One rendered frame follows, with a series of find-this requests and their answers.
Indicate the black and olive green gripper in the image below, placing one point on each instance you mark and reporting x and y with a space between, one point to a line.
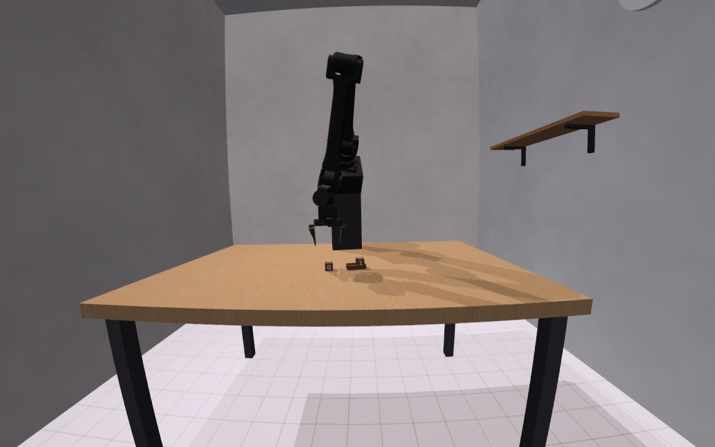
337 223

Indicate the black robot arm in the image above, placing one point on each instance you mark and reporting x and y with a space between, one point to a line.
340 154

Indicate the brown wooden tray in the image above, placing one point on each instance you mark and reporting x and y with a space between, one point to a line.
353 266

